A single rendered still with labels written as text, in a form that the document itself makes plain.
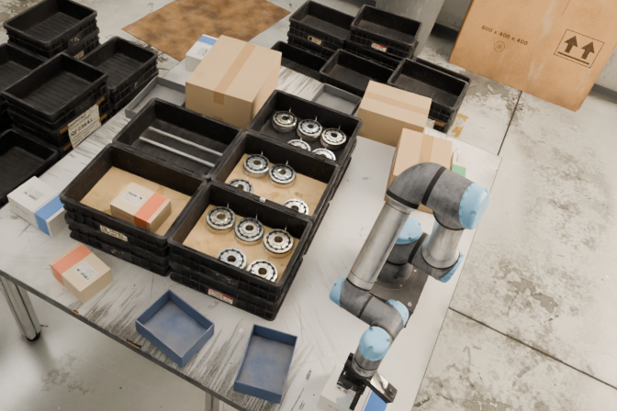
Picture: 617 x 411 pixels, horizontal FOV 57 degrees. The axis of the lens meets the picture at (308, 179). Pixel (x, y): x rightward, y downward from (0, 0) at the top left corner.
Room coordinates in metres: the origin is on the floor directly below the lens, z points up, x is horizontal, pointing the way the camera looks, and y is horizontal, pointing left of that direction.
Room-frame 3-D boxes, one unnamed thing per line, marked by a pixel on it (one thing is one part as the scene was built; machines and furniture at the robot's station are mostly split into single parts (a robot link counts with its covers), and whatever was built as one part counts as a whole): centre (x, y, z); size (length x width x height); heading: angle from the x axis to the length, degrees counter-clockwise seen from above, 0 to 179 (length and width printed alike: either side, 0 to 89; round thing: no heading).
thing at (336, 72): (2.82, -0.16, 0.31); 0.40 x 0.30 x 0.34; 73
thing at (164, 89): (1.92, 0.72, 0.73); 0.27 x 0.20 x 0.05; 169
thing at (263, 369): (0.82, 0.01, 0.74); 0.20 x 0.15 x 0.07; 175
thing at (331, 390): (0.76, -0.28, 0.75); 0.20 x 0.12 x 0.09; 73
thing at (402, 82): (2.70, -0.54, 0.37); 0.40 x 0.30 x 0.45; 73
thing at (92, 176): (1.24, 0.57, 0.87); 0.40 x 0.30 x 0.11; 78
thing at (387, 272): (1.24, -0.35, 0.85); 0.15 x 0.15 x 0.10
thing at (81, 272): (1.00, 0.68, 0.74); 0.16 x 0.12 x 0.07; 61
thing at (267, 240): (1.20, 0.06, 0.86); 0.10 x 0.10 x 0.01
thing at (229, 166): (1.45, 0.12, 0.87); 0.40 x 0.30 x 0.11; 78
